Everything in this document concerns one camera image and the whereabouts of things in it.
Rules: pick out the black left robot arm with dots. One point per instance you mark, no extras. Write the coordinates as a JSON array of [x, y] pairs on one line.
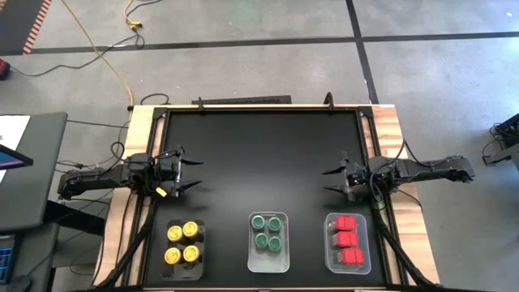
[[93, 180]]

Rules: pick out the white paper sheet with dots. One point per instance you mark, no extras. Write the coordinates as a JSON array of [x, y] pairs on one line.
[[12, 130]]

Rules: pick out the dark tablet screen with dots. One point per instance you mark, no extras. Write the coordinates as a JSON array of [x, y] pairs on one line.
[[10, 160]]

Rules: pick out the translucent white plastic bin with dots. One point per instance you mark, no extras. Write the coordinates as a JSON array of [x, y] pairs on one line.
[[267, 263]]

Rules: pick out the black table clamp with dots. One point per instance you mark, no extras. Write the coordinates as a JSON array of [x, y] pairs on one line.
[[200, 104], [329, 101]]

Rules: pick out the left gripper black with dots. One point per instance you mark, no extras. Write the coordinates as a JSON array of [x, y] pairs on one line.
[[168, 174]]

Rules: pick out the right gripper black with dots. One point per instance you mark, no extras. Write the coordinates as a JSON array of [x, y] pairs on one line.
[[357, 178]]

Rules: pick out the smoky grey plastic bin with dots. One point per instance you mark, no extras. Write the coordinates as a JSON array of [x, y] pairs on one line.
[[200, 268]]

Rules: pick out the backlit keyboard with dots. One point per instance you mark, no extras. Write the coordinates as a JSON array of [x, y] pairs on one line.
[[5, 259]]

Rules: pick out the clear plastic bin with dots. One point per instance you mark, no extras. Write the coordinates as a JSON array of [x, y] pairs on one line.
[[329, 263]]

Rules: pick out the grey side desk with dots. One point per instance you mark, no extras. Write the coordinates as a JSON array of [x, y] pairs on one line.
[[36, 203]]

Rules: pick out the orange striped black mat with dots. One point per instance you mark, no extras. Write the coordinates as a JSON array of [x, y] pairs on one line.
[[16, 24]]

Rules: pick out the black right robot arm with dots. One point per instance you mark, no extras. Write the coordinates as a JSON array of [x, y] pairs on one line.
[[425, 170]]

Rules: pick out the black aluminium table frame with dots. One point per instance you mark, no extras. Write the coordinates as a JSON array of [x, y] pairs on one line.
[[263, 108]]

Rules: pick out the black desk crossbar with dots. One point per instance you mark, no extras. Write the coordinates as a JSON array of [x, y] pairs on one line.
[[73, 217]]

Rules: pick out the red floor device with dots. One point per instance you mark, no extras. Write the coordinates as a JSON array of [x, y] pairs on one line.
[[4, 69]]

